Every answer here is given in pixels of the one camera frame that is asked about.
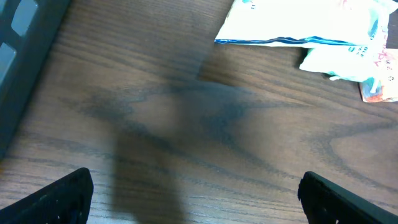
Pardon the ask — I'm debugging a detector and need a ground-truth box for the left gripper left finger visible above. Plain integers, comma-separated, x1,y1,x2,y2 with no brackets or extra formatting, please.
1,167,94,224

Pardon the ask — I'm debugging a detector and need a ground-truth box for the yellow snack bag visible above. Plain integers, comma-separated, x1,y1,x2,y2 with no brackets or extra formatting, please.
215,0,397,48

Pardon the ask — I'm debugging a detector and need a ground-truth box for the grey plastic basket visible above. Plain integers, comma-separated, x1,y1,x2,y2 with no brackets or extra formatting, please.
1,0,70,157

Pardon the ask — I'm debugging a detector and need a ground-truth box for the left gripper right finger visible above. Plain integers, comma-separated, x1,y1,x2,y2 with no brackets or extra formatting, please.
298,171,397,224

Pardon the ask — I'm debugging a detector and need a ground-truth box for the mint green snack packet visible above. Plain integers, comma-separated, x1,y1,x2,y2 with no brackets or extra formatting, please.
299,26,392,93

